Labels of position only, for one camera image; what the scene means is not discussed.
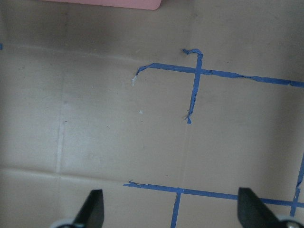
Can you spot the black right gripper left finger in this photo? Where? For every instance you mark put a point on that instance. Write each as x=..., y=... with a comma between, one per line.
x=91, y=214

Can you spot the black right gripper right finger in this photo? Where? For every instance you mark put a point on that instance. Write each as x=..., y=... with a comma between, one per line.
x=253, y=213

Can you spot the pink plastic box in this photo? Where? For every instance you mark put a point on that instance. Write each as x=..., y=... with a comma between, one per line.
x=132, y=4

